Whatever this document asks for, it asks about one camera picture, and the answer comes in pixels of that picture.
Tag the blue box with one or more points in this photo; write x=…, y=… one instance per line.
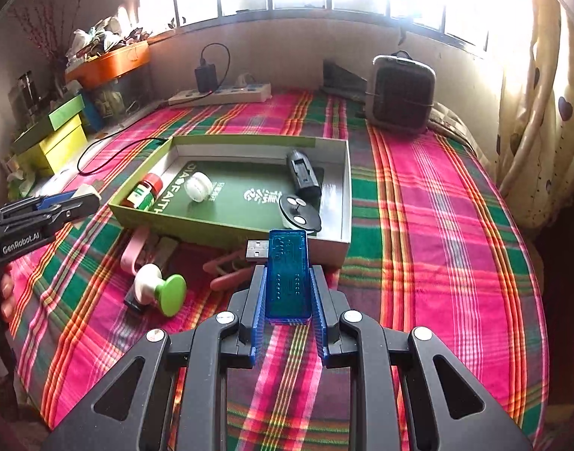
x=93, y=115

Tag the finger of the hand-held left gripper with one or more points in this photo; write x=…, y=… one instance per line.
x=82, y=209
x=56, y=199

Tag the red flower branches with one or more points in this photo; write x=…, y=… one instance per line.
x=45, y=42

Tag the green and white spool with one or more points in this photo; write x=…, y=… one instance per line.
x=172, y=291

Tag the black and white remote fob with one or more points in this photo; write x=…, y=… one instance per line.
x=298, y=216

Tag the patterned pillow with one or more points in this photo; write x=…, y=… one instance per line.
x=451, y=122

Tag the black power adapter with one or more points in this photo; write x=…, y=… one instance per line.
x=206, y=77

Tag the white plug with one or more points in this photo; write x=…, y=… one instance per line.
x=245, y=82

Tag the green cardboard box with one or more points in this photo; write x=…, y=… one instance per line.
x=235, y=206

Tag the person's left hand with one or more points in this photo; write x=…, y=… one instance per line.
x=8, y=296

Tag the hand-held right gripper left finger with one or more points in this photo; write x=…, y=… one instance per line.
x=258, y=310

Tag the red capped small bottle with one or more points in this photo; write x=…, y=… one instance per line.
x=146, y=190

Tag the clear glass jar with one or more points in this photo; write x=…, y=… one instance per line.
x=26, y=94

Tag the white round cap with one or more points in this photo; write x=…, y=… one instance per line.
x=197, y=188

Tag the white power strip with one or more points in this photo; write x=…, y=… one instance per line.
x=230, y=95

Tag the clear plastic container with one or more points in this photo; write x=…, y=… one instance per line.
x=113, y=101

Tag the green white wipes packet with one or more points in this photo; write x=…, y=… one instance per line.
x=19, y=178

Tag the grey portable heater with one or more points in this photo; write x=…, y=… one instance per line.
x=400, y=94

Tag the black ribbon bow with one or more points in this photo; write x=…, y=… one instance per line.
x=403, y=33

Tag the dark folded cloth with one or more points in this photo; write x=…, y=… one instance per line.
x=341, y=80

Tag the black cylindrical device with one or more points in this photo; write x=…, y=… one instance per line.
x=303, y=174

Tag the cream heart print curtain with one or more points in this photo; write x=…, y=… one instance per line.
x=536, y=127

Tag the white flat box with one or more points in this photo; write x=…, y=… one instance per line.
x=56, y=183

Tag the small black clip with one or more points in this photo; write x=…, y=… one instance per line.
x=133, y=303

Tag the pink green plaid blanket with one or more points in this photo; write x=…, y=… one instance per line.
x=432, y=244

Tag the blue translucent USB device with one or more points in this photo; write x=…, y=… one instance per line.
x=287, y=282

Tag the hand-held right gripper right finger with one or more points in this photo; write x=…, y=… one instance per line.
x=317, y=310

